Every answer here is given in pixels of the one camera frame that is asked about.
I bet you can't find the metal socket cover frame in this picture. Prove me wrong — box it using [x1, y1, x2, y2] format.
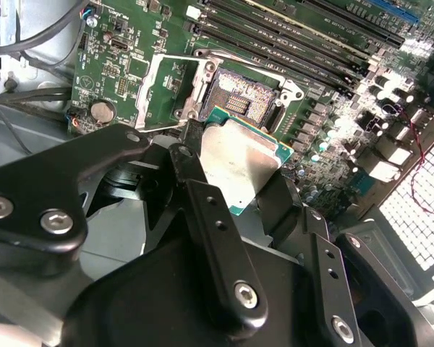
[134, 53, 213, 132]

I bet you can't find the silver CPU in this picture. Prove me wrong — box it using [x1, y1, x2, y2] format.
[198, 104, 296, 218]

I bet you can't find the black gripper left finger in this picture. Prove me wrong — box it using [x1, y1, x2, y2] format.
[0, 121, 271, 332]

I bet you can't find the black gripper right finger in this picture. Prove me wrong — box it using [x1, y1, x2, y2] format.
[255, 172, 434, 347]

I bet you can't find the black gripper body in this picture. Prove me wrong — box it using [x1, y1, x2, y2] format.
[63, 234, 417, 347]

